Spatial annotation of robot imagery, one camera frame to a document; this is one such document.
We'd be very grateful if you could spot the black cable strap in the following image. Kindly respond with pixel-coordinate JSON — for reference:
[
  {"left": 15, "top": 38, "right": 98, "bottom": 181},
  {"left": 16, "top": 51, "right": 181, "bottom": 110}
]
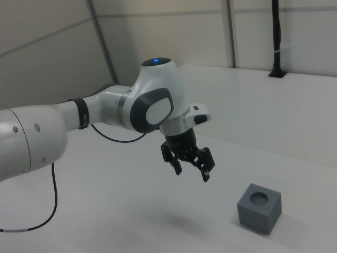
[{"left": 68, "top": 98, "right": 91, "bottom": 130}]

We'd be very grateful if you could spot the grey partition post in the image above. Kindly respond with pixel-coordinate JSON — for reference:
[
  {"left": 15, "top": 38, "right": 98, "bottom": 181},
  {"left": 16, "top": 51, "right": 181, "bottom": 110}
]
[
  {"left": 86, "top": 0, "right": 120, "bottom": 84},
  {"left": 226, "top": 0, "right": 240, "bottom": 69}
]

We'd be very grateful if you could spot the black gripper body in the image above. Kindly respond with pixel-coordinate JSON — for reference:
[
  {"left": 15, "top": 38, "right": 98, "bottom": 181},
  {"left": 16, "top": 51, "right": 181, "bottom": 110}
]
[{"left": 164, "top": 128, "right": 201, "bottom": 161}]

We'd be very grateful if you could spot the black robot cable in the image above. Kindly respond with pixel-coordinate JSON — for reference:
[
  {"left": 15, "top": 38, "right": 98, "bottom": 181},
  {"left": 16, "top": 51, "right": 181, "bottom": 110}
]
[{"left": 0, "top": 123, "right": 147, "bottom": 234}]

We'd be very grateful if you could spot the black clamped stand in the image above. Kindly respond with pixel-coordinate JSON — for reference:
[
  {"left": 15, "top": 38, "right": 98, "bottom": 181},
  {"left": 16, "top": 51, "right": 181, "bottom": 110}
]
[{"left": 268, "top": 0, "right": 288, "bottom": 78}]

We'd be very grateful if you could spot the grey block with round hole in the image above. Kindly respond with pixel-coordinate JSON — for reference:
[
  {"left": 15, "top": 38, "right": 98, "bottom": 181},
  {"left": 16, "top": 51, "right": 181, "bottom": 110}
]
[{"left": 236, "top": 182, "right": 282, "bottom": 236}]

